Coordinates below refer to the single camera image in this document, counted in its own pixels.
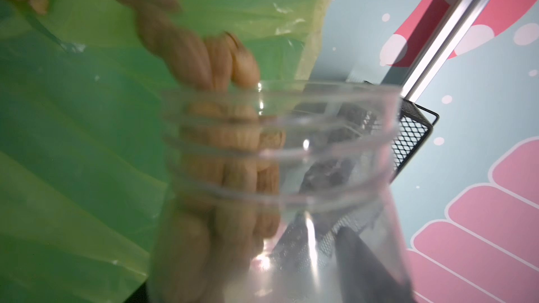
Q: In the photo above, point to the black mesh wall basket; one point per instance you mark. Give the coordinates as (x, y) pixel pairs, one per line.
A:
(414, 130)

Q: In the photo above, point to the green bag trash bin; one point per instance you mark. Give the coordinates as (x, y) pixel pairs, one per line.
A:
(82, 160)

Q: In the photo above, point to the peanut jar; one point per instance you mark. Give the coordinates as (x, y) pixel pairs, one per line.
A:
(237, 150)

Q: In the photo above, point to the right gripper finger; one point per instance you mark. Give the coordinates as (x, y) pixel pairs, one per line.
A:
(362, 276)

